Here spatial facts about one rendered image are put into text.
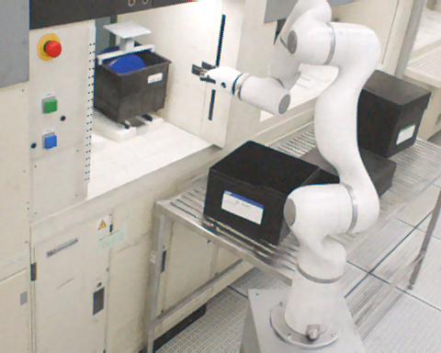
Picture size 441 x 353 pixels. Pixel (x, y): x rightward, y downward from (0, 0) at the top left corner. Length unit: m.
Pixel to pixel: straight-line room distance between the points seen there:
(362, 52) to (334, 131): 0.19
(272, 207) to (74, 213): 0.57
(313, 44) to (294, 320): 0.70
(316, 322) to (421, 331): 1.45
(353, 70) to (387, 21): 1.95
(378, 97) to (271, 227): 0.88
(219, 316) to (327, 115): 1.56
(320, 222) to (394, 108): 1.21
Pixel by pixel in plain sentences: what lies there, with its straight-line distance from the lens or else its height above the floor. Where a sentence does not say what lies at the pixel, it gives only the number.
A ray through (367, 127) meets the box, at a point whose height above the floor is 0.86.
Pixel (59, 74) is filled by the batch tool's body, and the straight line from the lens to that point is 1.70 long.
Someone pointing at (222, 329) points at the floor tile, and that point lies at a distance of 2.83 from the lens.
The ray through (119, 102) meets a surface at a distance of 2.19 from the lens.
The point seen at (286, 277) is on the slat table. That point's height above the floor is 0.76.
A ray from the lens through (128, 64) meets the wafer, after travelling 2.30.
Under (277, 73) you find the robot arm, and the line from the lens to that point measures 1.79.
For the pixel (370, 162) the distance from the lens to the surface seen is 2.43.
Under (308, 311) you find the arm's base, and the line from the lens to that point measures 1.67.
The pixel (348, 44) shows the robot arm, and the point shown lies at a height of 1.49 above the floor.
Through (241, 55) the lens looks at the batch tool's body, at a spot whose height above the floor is 1.21.
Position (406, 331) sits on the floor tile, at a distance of 3.07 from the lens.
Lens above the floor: 1.92
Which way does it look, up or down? 28 degrees down
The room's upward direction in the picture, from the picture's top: 12 degrees clockwise
